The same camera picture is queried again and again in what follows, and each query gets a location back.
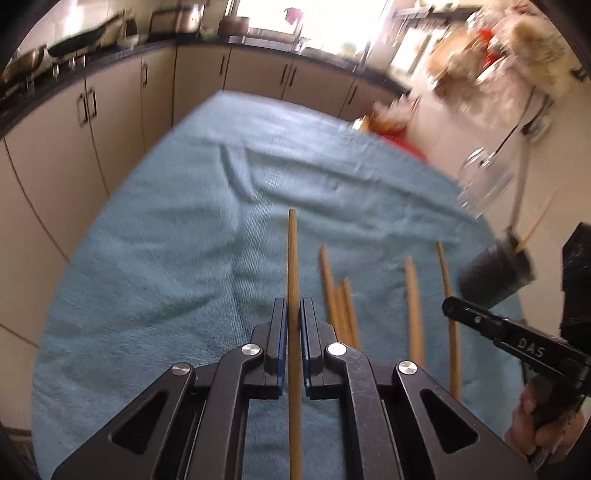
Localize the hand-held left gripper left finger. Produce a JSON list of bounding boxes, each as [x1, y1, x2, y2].
[[51, 298, 289, 480]]

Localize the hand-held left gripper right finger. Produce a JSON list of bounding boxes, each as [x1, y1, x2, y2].
[[300, 298, 539, 480]]

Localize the steel cooking pot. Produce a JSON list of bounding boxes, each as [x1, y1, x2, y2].
[[4, 44, 48, 83]]

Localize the beige kitchen cabinets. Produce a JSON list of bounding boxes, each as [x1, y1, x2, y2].
[[0, 44, 407, 358]]

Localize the wooden chopstick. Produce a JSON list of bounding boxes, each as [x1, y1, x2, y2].
[[404, 257, 426, 368], [287, 209, 304, 480], [436, 241, 463, 402], [320, 246, 345, 343], [342, 277, 361, 350], [335, 285, 354, 348]]

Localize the blue towel cloth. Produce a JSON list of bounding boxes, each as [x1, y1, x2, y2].
[[31, 90, 527, 480]]

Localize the hanging plastic bags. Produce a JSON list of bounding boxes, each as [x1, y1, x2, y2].
[[427, 7, 585, 132]]

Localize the black wok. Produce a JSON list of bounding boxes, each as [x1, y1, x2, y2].
[[47, 16, 110, 59]]

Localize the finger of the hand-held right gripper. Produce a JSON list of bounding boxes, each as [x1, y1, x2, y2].
[[442, 296, 509, 345]]

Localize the steel bread box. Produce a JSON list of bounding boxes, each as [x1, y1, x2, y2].
[[149, 4, 205, 36]]

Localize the black kitchen countertop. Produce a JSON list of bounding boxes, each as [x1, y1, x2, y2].
[[0, 34, 413, 139]]

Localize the clear bag of yellow snacks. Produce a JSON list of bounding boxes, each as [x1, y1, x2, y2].
[[368, 98, 419, 136]]

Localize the red plastic basin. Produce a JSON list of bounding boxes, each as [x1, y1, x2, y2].
[[382, 133, 428, 162]]

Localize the chopsticks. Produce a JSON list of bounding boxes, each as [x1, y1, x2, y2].
[[516, 189, 558, 253]]

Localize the brown clay pot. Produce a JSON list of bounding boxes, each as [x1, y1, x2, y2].
[[218, 16, 251, 38]]

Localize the kitchen window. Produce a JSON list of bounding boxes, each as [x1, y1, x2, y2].
[[233, 0, 394, 52]]

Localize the black cylindrical utensil holder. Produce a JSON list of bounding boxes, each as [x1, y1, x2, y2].
[[458, 234, 536, 309]]

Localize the transparent plastic object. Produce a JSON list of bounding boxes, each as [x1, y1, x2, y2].
[[456, 147, 517, 219]]

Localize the person's right hand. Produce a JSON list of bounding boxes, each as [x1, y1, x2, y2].
[[505, 388, 586, 463]]

